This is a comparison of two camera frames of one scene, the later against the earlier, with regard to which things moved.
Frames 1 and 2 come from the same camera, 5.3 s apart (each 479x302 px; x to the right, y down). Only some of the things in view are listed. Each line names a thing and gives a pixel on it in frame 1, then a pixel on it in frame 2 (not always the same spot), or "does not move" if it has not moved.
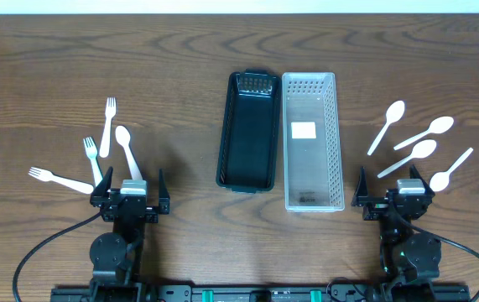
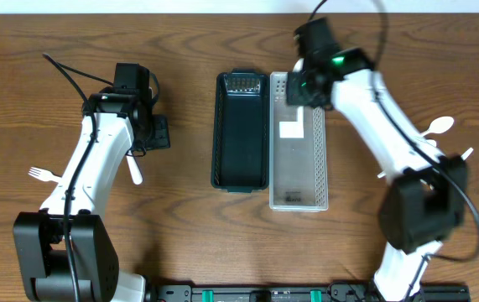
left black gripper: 130,208 -> 160,132
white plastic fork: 47,175 does not move
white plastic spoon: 439,125 does not move
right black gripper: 390,205 -> 299,90
